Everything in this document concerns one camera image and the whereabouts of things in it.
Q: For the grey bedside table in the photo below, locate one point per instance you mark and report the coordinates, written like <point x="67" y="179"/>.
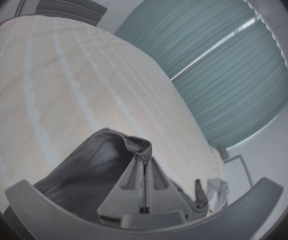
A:
<point x="222" y="152"/>

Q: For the blue-green curtain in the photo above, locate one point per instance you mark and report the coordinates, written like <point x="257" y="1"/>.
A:
<point x="234" y="84"/>
<point x="184" y="21"/>

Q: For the black T-shirt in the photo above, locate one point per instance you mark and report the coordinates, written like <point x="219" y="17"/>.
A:
<point x="83" y="171"/>

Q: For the pile of clothes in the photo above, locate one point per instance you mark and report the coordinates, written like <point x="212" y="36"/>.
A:
<point x="219" y="191"/>

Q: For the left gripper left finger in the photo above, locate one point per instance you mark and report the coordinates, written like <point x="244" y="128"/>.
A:
<point x="114" y="204"/>

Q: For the bed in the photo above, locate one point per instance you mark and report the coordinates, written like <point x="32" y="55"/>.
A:
<point x="58" y="84"/>

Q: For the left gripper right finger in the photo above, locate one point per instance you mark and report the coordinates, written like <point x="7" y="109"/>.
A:
<point x="174" y="202"/>

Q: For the white printed pillow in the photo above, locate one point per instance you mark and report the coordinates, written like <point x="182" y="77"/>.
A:
<point x="217" y="166"/>

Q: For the black chest of drawers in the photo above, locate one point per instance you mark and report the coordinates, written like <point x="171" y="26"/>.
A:
<point x="71" y="9"/>

